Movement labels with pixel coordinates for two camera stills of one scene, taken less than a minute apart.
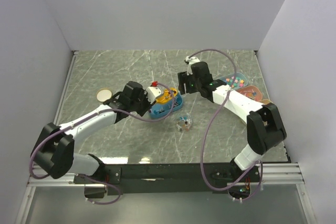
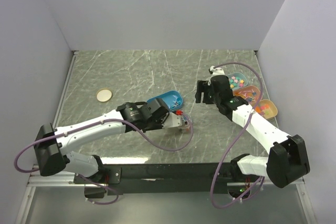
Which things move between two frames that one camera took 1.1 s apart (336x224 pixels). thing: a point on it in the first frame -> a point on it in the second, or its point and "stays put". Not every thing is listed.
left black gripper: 148,104 -> 161,121
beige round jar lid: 103,94 stays put
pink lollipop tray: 251,91 stays put
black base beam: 134,179 stays put
